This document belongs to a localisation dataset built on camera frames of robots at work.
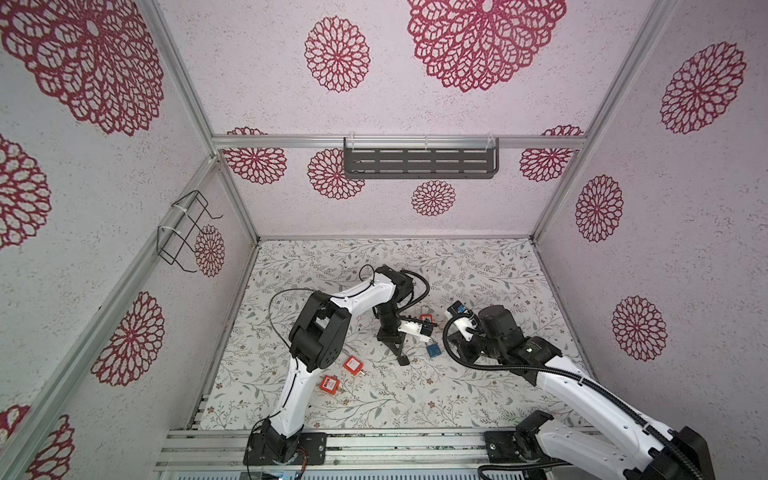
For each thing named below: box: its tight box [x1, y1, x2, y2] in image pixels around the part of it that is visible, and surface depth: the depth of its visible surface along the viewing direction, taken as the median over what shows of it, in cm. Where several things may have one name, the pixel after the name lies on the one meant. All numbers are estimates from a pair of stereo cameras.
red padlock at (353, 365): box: [343, 355, 364, 376], surface depth 88 cm
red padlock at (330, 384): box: [320, 374, 341, 395], surface depth 85 cm
